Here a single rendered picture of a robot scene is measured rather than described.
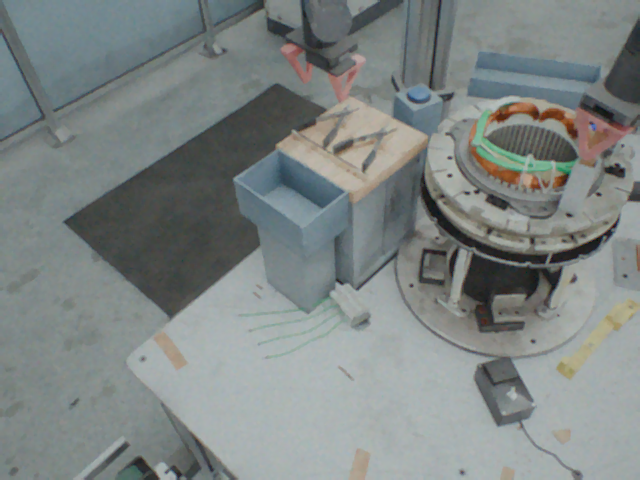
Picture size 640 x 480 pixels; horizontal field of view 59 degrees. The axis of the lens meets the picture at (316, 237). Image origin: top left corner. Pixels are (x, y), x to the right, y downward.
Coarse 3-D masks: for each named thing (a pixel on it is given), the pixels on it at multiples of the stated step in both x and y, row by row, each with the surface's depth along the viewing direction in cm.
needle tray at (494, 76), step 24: (480, 72) 121; (504, 72) 121; (528, 72) 120; (552, 72) 118; (576, 72) 116; (600, 72) 112; (480, 96) 115; (504, 96) 114; (528, 96) 112; (552, 96) 111; (576, 96) 109
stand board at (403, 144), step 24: (360, 120) 106; (384, 120) 105; (288, 144) 102; (360, 144) 101; (408, 144) 100; (312, 168) 98; (336, 168) 97; (360, 168) 97; (384, 168) 97; (360, 192) 94
